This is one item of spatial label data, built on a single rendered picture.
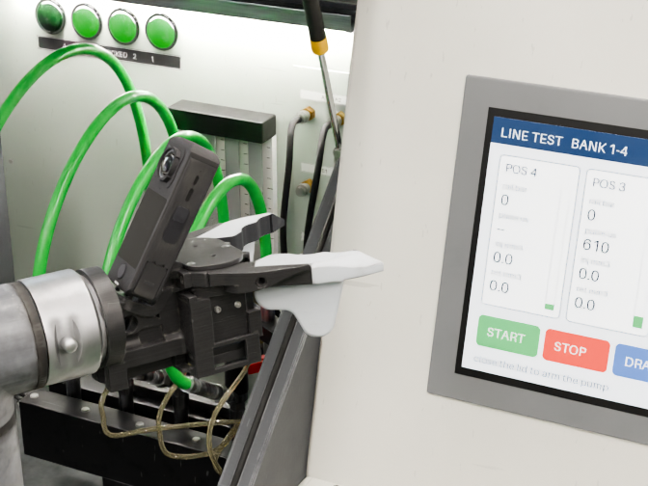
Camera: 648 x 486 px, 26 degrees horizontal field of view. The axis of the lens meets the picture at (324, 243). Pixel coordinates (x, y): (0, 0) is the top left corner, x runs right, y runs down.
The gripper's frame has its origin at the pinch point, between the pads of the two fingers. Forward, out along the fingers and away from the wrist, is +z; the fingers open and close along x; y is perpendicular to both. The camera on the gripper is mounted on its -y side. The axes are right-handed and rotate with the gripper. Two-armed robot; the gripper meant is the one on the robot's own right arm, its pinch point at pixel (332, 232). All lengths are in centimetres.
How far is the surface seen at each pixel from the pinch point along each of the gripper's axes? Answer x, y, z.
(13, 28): -105, -4, 11
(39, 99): -103, 6, 12
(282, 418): -37, 33, 13
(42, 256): -54, 14, -6
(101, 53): -72, -4, 11
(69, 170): -56, 5, -1
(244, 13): -70, -7, 29
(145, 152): -79, 11, 18
